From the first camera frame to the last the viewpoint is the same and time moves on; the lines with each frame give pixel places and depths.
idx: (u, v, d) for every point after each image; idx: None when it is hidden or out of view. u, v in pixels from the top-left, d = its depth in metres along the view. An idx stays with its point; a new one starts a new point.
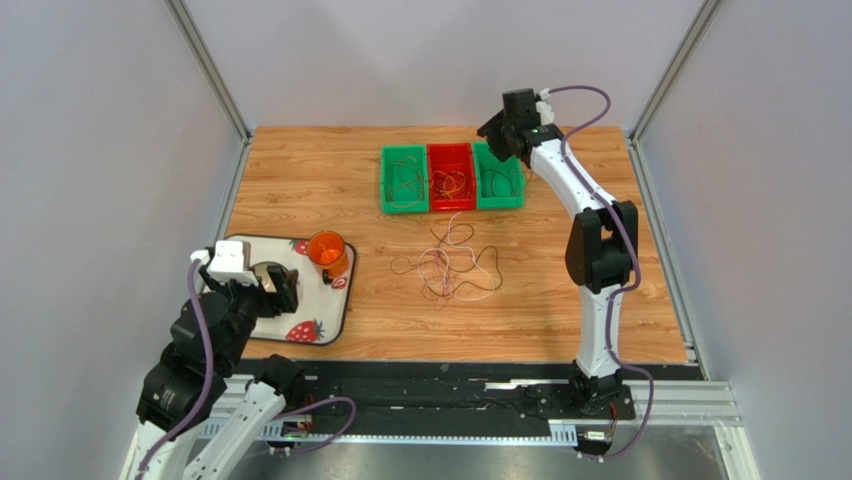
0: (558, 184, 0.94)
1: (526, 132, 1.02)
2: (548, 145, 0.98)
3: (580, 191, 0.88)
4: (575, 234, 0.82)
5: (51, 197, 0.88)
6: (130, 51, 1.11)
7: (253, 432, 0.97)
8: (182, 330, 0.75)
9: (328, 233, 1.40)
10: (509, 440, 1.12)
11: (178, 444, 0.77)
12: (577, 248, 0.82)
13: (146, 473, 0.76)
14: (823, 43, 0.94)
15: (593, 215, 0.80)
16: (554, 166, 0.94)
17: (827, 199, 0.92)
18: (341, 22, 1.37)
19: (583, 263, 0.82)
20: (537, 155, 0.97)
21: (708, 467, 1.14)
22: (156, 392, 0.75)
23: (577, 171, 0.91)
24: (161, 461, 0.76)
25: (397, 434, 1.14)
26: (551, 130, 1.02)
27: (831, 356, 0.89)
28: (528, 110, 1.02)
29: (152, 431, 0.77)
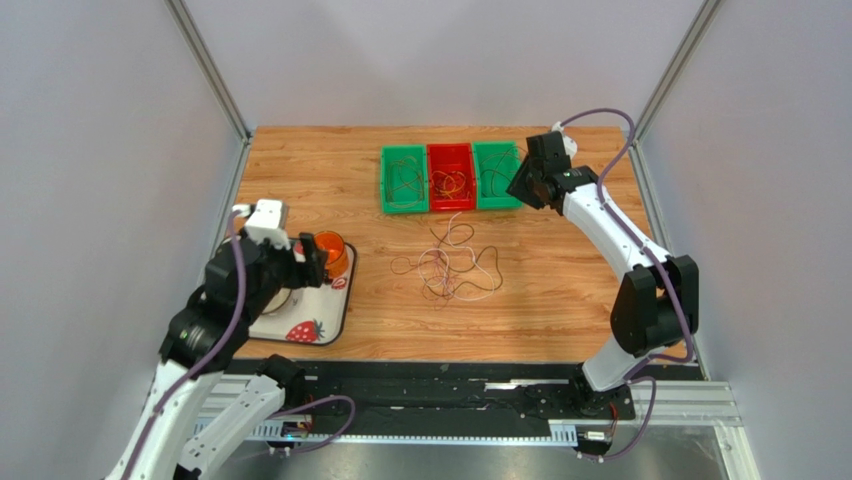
0: (599, 234, 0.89)
1: (557, 176, 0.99)
2: (584, 191, 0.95)
3: (627, 244, 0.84)
4: (626, 295, 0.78)
5: (51, 196, 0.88)
6: (129, 50, 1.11)
7: (253, 423, 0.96)
8: (217, 267, 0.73)
9: (328, 234, 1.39)
10: (509, 440, 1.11)
11: (198, 392, 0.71)
12: (629, 310, 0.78)
13: (159, 418, 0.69)
14: (823, 43, 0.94)
15: (648, 277, 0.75)
16: (593, 215, 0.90)
17: (827, 199, 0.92)
18: (341, 22, 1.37)
19: (635, 327, 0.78)
20: (572, 203, 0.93)
21: (708, 467, 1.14)
22: (183, 331, 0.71)
23: (619, 221, 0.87)
24: (177, 406, 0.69)
25: (397, 433, 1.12)
26: (583, 173, 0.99)
27: (831, 356, 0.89)
28: (555, 153, 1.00)
29: (172, 371, 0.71)
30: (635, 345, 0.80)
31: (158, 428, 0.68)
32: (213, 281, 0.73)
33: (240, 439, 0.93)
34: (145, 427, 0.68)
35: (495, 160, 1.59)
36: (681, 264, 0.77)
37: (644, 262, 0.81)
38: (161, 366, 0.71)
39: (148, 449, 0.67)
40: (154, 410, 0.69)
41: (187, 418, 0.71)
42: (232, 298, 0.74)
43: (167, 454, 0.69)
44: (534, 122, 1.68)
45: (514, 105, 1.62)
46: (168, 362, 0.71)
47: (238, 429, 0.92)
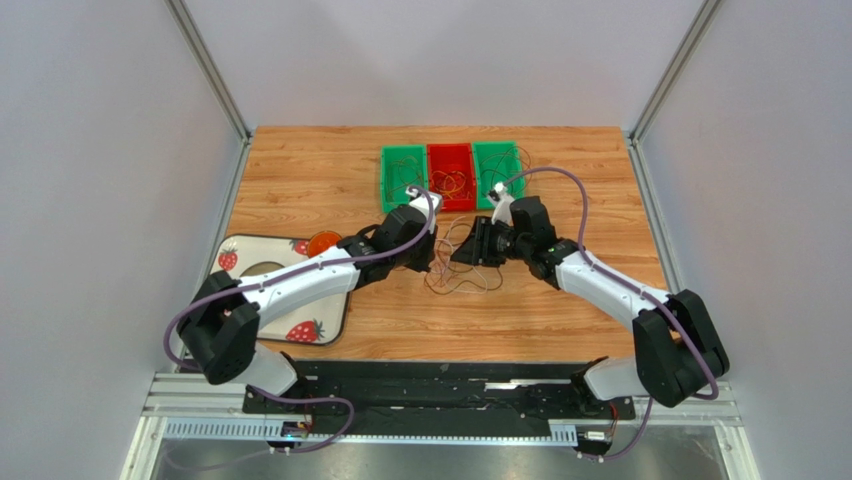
0: (598, 295, 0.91)
1: (544, 251, 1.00)
2: (570, 260, 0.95)
3: (626, 294, 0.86)
4: (642, 345, 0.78)
5: (51, 195, 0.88)
6: (129, 52, 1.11)
7: (272, 379, 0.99)
8: (398, 216, 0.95)
9: (328, 233, 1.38)
10: (509, 440, 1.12)
11: (337, 281, 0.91)
12: (653, 360, 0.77)
13: (317, 269, 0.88)
14: (824, 43, 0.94)
15: (657, 322, 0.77)
16: (587, 280, 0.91)
17: (827, 199, 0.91)
18: (342, 23, 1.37)
19: (665, 376, 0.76)
20: (564, 274, 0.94)
21: (708, 468, 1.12)
22: (360, 242, 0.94)
23: (613, 276, 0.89)
24: (334, 271, 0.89)
25: (398, 434, 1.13)
26: (567, 242, 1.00)
27: (832, 356, 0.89)
28: (542, 227, 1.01)
29: (335, 254, 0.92)
30: (671, 399, 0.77)
31: (309, 276, 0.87)
32: (390, 224, 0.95)
33: (251, 381, 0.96)
34: (308, 266, 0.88)
35: (495, 160, 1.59)
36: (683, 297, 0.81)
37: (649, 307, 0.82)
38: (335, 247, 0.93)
39: (295, 280, 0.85)
40: (320, 262, 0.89)
41: (319, 289, 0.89)
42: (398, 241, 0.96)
43: (296, 297, 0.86)
44: (534, 123, 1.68)
45: (514, 106, 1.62)
46: (339, 248, 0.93)
47: (263, 373, 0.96)
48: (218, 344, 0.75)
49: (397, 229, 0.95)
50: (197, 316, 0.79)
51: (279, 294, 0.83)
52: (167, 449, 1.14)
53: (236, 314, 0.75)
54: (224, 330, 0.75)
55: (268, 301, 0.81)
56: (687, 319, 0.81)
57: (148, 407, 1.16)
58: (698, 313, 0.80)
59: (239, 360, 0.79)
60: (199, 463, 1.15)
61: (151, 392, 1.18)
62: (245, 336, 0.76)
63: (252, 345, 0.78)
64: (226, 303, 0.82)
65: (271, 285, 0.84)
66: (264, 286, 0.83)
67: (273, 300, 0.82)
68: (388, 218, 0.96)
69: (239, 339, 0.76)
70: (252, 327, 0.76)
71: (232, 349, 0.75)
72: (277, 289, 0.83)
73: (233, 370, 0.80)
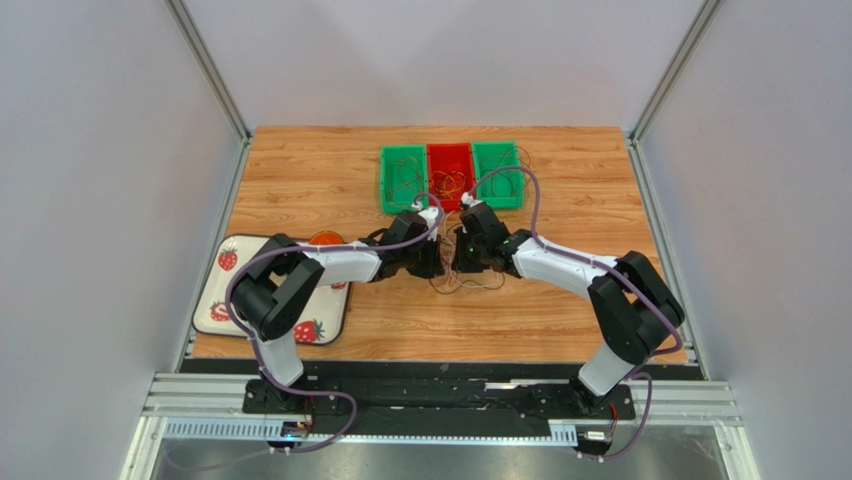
0: (555, 273, 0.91)
1: (500, 246, 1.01)
2: (524, 248, 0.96)
3: (579, 266, 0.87)
4: (601, 310, 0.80)
5: (52, 195, 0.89)
6: (130, 52, 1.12)
7: (291, 360, 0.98)
8: (405, 219, 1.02)
9: (327, 234, 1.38)
10: (509, 440, 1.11)
11: (366, 269, 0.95)
12: (614, 323, 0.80)
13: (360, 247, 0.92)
14: (825, 43, 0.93)
15: (608, 284, 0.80)
16: (542, 259, 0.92)
17: (827, 198, 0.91)
18: (341, 23, 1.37)
19: (628, 337, 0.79)
20: (520, 260, 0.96)
21: (707, 467, 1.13)
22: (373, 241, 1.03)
23: (561, 251, 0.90)
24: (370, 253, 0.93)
25: (397, 433, 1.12)
26: (521, 234, 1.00)
27: (831, 356, 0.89)
28: (492, 225, 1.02)
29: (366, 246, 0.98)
30: (639, 355, 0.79)
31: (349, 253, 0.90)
32: (397, 226, 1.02)
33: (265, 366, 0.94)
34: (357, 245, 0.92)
35: (495, 159, 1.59)
36: (633, 261, 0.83)
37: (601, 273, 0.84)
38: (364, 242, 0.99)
39: (340, 253, 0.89)
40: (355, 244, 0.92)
41: (351, 270, 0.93)
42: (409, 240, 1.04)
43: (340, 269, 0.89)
44: (534, 123, 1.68)
45: (514, 105, 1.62)
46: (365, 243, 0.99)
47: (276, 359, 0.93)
48: (285, 293, 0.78)
49: (404, 231, 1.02)
50: (256, 272, 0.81)
51: (328, 261, 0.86)
52: (167, 450, 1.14)
53: (306, 266, 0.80)
54: (292, 280, 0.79)
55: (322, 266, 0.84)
56: (638, 278, 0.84)
57: (148, 407, 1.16)
58: (646, 272, 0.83)
59: (291, 317, 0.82)
60: (200, 463, 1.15)
61: (151, 392, 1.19)
62: (305, 292, 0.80)
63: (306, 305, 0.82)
64: (279, 264, 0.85)
65: (326, 252, 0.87)
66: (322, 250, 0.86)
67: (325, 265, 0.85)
68: (395, 221, 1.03)
69: (301, 293, 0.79)
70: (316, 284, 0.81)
71: (296, 301, 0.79)
72: (329, 256, 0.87)
73: (282, 329, 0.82)
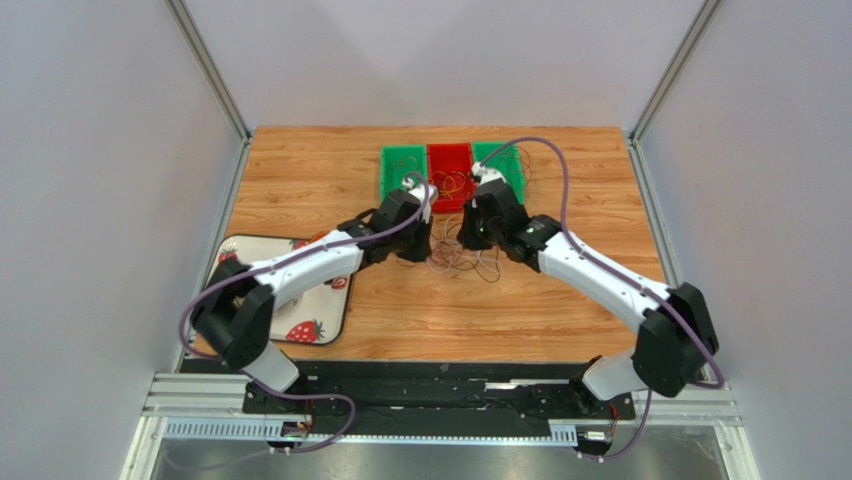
0: (595, 289, 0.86)
1: (521, 232, 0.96)
2: (553, 242, 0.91)
3: (626, 289, 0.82)
4: (647, 345, 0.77)
5: (52, 195, 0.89)
6: (130, 52, 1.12)
7: (280, 371, 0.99)
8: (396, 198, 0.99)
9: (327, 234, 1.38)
10: (509, 440, 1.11)
11: (344, 261, 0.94)
12: (658, 359, 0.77)
13: (322, 252, 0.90)
14: (825, 44, 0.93)
15: (663, 323, 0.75)
16: (581, 271, 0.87)
17: (826, 199, 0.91)
18: (341, 23, 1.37)
19: (668, 374, 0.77)
20: (550, 261, 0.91)
21: (708, 467, 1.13)
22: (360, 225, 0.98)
23: (606, 267, 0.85)
24: (338, 253, 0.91)
25: (397, 434, 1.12)
26: (543, 220, 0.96)
27: (831, 357, 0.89)
28: (511, 207, 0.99)
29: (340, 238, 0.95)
30: (671, 390, 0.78)
31: (313, 259, 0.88)
32: (388, 206, 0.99)
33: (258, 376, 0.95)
34: (316, 248, 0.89)
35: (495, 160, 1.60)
36: (686, 296, 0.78)
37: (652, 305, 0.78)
38: (336, 231, 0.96)
39: (301, 263, 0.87)
40: (324, 246, 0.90)
41: (322, 272, 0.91)
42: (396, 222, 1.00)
43: (305, 278, 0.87)
44: (534, 123, 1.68)
45: (514, 105, 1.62)
46: (340, 232, 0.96)
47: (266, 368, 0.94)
48: (239, 323, 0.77)
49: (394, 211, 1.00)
50: (210, 303, 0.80)
51: (289, 275, 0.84)
52: (167, 450, 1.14)
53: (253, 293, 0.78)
54: (243, 310, 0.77)
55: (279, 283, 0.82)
56: (687, 309, 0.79)
57: (148, 407, 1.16)
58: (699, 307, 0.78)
59: (257, 340, 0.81)
60: (200, 463, 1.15)
61: (151, 392, 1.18)
62: (263, 317, 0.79)
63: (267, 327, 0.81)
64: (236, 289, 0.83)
65: (282, 267, 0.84)
66: (275, 268, 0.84)
67: (284, 281, 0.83)
68: (386, 201, 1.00)
69: (258, 319, 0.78)
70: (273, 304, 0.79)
71: (253, 329, 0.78)
72: (287, 271, 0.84)
73: (250, 354, 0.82)
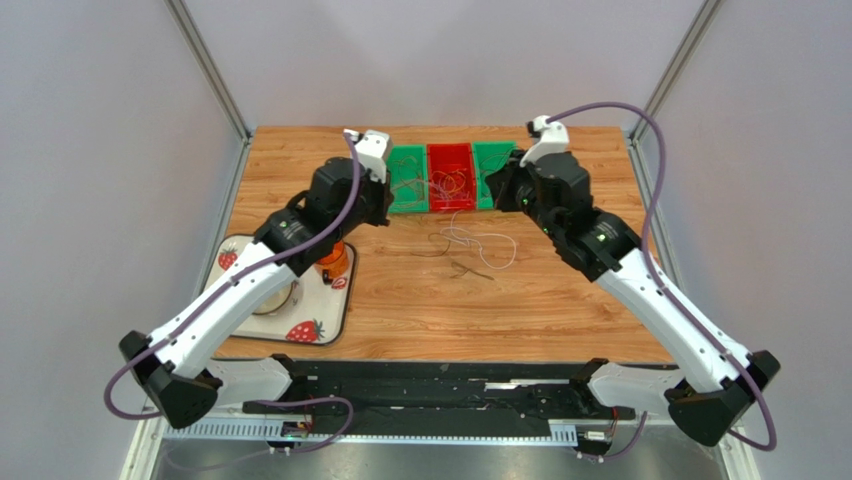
0: (659, 326, 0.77)
1: (590, 239, 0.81)
2: (629, 263, 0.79)
3: (703, 347, 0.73)
4: (710, 410, 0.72)
5: (52, 194, 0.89)
6: (129, 52, 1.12)
7: (259, 393, 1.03)
8: (326, 176, 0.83)
9: None
10: (509, 440, 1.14)
11: (267, 284, 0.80)
12: (712, 421, 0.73)
13: (233, 287, 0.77)
14: (825, 43, 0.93)
15: (739, 397, 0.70)
16: (654, 305, 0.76)
17: (826, 199, 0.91)
18: (341, 23, 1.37)
19: (713, 432, 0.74)
20: (618, 283, 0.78)
21: (708, 467, 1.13)
22: (283, 222, 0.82)
23: (685, 312, 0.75)
24: (254, 280, 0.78)
25: (398, 434, 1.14)
26: (618, 230, 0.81)
27: (832, 356, 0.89)
28: (581, 200, 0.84)
29: (256, 254, 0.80)
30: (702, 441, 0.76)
31: (220, 304, 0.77)
32: (319, 189, 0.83)
33: (245, 396, 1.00)
34: (217, 291, 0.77)
35: (495, 160, 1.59)
36: (767, 369, 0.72)
37: (731, 375, 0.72)
38: (251, 244, 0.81)
39: (206, 317, 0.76)
40: (230, 280, 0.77)
41: (244, 306, 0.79)
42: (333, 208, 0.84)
43: (219, 327, 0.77)
44: None
45: (514, 105, 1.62)
46: (258, 244, 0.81)
47: (249, 388, 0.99)
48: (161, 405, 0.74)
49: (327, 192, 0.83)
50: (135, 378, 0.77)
51: (193, 339, 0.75)
52: (167, 449, 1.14)
53: (153, 383, 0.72)
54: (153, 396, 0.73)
55: (183, 354, 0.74)
56: (761, 376, 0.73)
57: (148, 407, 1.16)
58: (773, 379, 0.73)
59: (202, 399, 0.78)
60: (200, 463, 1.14)
61: None
62: (180, 389, 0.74)
63: (196, 391, 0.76)
64: None
65: (183, 332, 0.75)
66: (176, 336, 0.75)
67: (188, 349, 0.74)
68: (316, 183, 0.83)
69: (175, 396, 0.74)
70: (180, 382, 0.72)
71: (176, 404, 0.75)
72: (190, 334, 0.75)
73: (202, 408, 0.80)
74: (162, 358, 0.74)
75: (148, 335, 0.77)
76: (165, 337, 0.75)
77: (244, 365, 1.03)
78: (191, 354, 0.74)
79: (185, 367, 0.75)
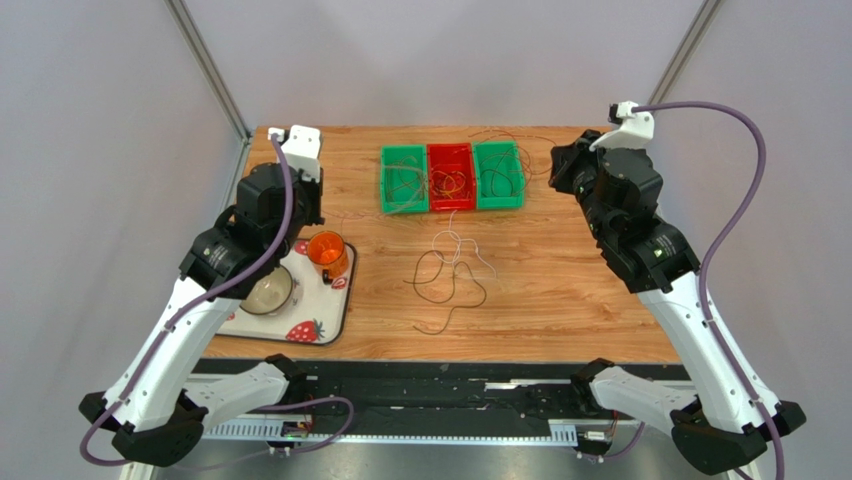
0: (693, 355, 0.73)
1: (647, 252, 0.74)
2: (681, 286, 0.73)
3: (733, 389, 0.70)
4: (724, 448, 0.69)
5: (53, 194, 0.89)
6: (129, 52, 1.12)
7: (257, 402, 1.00)
8: (251, 187, 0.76)
9: (327, 234, 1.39)
10: (508, 440, 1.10)
11: (208, 320, 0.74)
12: (721, 458, 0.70)
13: (170, 333, 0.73)
14: (826, 42, 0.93)
15: (757, 445, 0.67)
16: (695, 335, 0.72)
17: (826, 198, 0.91)
18: (341, 23, 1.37)
19: (714, 467, 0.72)
20: (665, 304, 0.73)
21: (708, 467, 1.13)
22: (207, 249, 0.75)
23: (727, 350, 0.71)
24: (190, 323, 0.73)
25: (397, 433, 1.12)
26: (677, 248, 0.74)
27: (832, 357, 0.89)
28: (645, 207, 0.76)
29: (187, 291, 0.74)
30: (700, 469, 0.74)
31: (163, 354, 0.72)
32: (246, 204, 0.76)
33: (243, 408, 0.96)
34: (155, 343, 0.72)
35: (495, 159, 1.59)
36: (793, 422, 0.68)
37: (755, 421, 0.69)
38: (178, 282, 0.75)
39: (151, 370, 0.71)
40: (165, 327, 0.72)
41: (190, 347, 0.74)
42: (260, 222, 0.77)
43: (170, 376, 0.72)
44: (534, 122, 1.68)
45: (514, 105, 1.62)
46: (185, 281, 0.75)
47: (243, 399, 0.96)
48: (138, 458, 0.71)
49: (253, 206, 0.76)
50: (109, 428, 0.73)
51: (145, 394, 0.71)
52: None
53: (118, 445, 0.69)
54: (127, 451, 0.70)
55: (139, 411, 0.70)
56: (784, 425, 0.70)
57: None
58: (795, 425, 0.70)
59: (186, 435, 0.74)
60: (200, 463, 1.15)
61: None
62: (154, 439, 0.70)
63: (169, 437, 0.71)
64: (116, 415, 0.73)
65: (134, 389, 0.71)
66: (128, 396, 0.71)
67: (142, 405, 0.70)
68: (242, 197, 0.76)
69: (151, 445, 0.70)
70: (145, 437, 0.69)
71: (155, 452, 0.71)
72: (141, 391, 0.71)
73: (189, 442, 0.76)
74: (122, 420, 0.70)
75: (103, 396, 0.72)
76: (117, 398, 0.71)
77: (234, 379, 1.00)
78: (150, 409, 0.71)
79: (149, 421, 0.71)
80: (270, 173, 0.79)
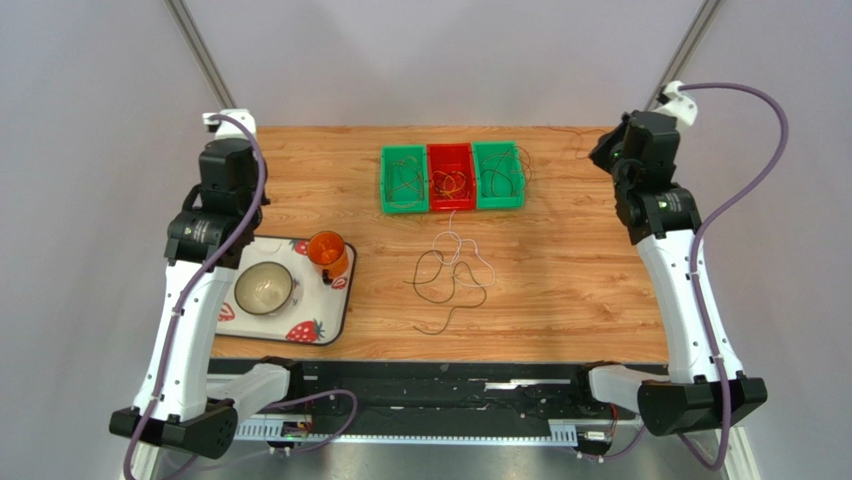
0: (672, 312, 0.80)
1: (652, 202, 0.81)
2: (676, 238, 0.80)
3: (698, 341, 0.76)
4: (671, 390, 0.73)
5: (52, 195, 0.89)
6: (129, 52, 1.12)
7: (268, 398, 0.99)
8: (211, 160, 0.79)
9: (327, 233, 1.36)
10: (508, 440, 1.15)
11: (213, 296, 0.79)
12: (665, 400, 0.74)
13: (182, 315, 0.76)
14: (826, 42, 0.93)
15: (703, 393, 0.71)
16: (676, 283, 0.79)
17: (826, 198, 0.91)
18: (341, 23, 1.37)
19: (665, 419, 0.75)
20: (654, 251, 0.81)
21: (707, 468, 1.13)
22: (187, 228, 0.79)
23: (700, 305, 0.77)
24: (198, 299, 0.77)
25: (397, 433, 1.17)
26: (684, 203, 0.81)
27: (832, 357, 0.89)
28: (661, 162, 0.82)
29: (181, 274, 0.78)
30: (655, 425, 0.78)
31: (181, 338, 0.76)
32: (213, 176, 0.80)
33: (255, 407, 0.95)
34: (169, 333, 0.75)
35: (495, 159, 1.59)
36: (749, 391, 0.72)
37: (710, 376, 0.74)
38: (170, 268, 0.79)
39: (176, 358, 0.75)
40: (176, 311, 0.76)
41: (204, 326, 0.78)
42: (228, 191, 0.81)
43: (195, 359, 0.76)
44: (534, 122, 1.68)
45: (514, 105, 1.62)
46: (176, 265, 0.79)
47: (255, 398, 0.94)
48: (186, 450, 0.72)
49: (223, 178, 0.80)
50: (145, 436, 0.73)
51: (179, 382, 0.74)
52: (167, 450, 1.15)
53: (168, 440, 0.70)
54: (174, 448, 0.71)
55: (177, 400, 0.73)
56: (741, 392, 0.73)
57: None
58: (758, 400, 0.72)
59: (225, 422, 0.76)
60: (200, 463, 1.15)
61: None
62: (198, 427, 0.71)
63: (210, 423, 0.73)
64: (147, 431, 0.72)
65: (165, 382, 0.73)
66: (161, 392, 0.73)
67: (180, 392, 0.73)
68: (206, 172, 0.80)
69: (198, 432, 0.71)
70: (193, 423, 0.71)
71: (199, 444, 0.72)
72: (174, 381, 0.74)
73: (228, 435, 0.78)
74: (163, 416, 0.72)
75: (131, 408, 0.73)
76: (151, 398, 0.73)
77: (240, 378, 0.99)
78: (187, 396, 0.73)
79: (190, 409, 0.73)
80: (242, 140, 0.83)
